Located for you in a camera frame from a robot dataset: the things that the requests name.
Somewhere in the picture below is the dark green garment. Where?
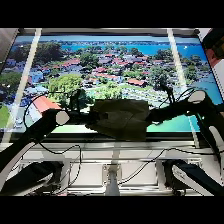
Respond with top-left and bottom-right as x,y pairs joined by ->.
85,98 -> 152,141

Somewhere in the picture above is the heap of clothes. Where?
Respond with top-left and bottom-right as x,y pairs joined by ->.
201,28 -> 224,69

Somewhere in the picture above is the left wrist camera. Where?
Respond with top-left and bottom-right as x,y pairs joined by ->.
70,88 -> 84,113

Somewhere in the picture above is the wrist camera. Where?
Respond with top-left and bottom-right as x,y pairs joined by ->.
161,84 -> 176,105
70,88 -> 84,113

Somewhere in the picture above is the silver frame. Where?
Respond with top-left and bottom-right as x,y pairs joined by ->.
0,139 -> 224,197

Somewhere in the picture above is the black cable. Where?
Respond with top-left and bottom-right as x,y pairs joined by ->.
22,90 -> 73,132
37,141 -> 84,195
118,147 -> 169,186

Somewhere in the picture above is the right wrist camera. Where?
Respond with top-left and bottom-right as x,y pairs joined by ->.
161,84 -> 176,105

